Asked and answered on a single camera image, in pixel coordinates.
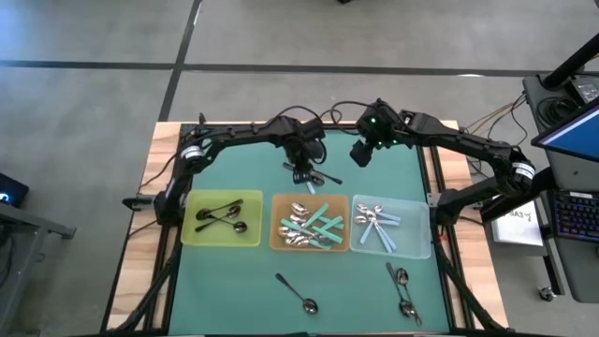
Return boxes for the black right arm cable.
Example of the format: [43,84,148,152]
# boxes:
[329,99,375,125]

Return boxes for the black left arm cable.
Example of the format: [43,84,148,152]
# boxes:
[273,105,327,125]

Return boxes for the black side bracket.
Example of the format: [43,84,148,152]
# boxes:
[122,195,158,211]

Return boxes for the yellow and black cable bundle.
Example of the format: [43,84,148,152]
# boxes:
[465,91,530,141]

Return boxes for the black cable on table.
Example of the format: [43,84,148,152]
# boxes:
[139,152,186,191]

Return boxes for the black device with light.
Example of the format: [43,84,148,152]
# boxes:
[0,171,30,207]

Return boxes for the green table mat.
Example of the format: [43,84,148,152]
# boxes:
[167,128,453,336]

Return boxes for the coiled black cables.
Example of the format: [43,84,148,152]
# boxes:
[535,95,570,125]

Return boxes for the orange plastic bin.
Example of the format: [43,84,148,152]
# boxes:
[270,193,351,253]

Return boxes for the clear plastic bin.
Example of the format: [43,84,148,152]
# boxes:
[349,194,432,260]

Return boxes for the grey equipment cart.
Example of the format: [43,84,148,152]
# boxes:
[521,72,599,305]

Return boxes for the black power box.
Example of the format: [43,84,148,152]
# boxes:
[569,74,599,105]

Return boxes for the laptop with blue screen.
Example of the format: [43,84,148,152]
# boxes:
[531,97,599,164]

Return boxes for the grey side desk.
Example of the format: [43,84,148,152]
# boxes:
[0,170,79,337]

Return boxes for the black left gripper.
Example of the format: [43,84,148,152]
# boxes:
[285,138,327,184]

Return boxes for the yellow plastic bin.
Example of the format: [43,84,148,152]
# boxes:
[180,188,264,248]

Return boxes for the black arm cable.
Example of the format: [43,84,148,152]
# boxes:
[273,105,327,125]
[329,99,375,125]

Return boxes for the backlit black keyboard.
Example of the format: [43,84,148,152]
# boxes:
[549,189,599,243]

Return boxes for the white paper sheet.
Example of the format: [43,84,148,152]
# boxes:
[489,199,545,248]

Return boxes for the black pole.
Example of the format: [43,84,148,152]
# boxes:
[541,32,599,91]

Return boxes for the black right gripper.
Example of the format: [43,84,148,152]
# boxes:
[350,105,406,169]

